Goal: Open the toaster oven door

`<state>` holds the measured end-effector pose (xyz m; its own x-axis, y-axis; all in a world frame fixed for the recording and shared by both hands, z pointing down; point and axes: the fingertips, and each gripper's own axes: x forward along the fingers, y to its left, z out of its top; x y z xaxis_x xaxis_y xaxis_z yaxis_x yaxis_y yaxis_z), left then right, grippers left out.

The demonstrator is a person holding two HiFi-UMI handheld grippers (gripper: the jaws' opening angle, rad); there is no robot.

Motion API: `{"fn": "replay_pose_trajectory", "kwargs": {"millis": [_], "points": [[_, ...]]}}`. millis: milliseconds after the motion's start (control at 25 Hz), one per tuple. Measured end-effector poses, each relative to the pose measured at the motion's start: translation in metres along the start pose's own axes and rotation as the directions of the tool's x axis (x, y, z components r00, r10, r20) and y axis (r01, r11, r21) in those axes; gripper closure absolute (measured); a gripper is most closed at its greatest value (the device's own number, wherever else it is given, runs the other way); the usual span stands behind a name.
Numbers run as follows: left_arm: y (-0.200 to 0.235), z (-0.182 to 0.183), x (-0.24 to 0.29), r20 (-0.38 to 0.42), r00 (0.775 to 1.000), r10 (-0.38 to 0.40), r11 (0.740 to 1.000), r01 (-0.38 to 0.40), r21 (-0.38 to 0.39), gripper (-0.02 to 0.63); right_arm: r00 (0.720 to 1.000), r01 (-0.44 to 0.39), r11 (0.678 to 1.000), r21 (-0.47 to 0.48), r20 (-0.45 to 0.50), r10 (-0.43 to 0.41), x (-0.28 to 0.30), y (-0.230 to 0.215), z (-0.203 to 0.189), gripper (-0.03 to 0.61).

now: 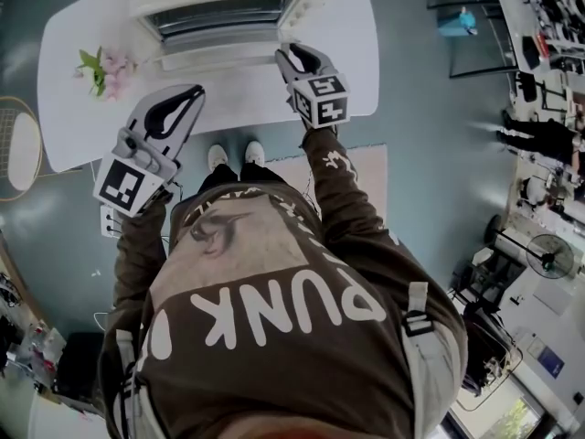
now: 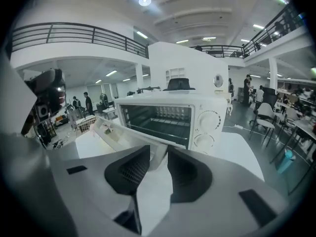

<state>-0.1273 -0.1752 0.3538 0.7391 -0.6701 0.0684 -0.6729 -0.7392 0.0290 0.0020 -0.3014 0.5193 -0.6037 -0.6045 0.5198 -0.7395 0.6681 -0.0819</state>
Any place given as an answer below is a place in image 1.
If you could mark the white office desk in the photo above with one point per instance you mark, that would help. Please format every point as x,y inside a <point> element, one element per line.
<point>512,7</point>

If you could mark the person's brown printed shirt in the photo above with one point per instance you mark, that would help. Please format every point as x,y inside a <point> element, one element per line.
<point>274,345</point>

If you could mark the person's right white shoe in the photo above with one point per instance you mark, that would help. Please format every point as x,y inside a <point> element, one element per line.
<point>254,152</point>

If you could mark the black standing fan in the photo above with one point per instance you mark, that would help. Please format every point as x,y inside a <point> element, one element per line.
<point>550,256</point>

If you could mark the person's black trousers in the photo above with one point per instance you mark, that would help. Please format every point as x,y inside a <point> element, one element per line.
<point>219,178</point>

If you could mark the black mesh chair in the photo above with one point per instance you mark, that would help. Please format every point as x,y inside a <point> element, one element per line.
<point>489,355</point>

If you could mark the beige rug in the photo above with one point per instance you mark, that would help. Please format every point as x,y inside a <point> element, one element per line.
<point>365,185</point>

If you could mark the black office chair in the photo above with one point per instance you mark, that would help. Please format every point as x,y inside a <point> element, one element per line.
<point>530,87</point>

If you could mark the person's left white shoe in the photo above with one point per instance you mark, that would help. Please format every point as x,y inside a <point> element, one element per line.
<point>217,156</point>

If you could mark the person's right forearm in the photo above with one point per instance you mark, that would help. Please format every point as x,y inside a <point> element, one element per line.
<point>343,185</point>

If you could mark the blue bin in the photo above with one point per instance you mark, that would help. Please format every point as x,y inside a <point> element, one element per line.
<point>457,28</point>

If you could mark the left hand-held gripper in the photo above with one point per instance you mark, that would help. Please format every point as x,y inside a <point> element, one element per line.
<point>119,183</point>

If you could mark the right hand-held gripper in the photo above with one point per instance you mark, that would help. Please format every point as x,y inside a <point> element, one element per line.
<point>326,103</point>

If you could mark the person's left forearm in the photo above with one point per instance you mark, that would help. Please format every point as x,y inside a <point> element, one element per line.
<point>137,249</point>

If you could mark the black framed glass partition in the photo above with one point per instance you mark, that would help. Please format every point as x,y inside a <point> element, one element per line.
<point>475,62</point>

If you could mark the black laptop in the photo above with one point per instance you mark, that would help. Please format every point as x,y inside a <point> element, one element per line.
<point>530,53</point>

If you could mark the white table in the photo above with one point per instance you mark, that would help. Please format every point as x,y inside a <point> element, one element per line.
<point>237,103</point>

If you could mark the pink flower bouquet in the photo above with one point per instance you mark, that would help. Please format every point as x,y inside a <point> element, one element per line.
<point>109,71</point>

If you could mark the person's white shoe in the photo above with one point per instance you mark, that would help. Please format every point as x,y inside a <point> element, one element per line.
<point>254,152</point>
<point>217,156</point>

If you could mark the white power strip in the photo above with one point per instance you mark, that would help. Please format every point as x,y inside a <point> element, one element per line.
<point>108,221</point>

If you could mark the glass oven door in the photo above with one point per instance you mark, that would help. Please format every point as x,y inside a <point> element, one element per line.
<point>219,62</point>

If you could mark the black bag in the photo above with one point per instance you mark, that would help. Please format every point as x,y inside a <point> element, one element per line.
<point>82,366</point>

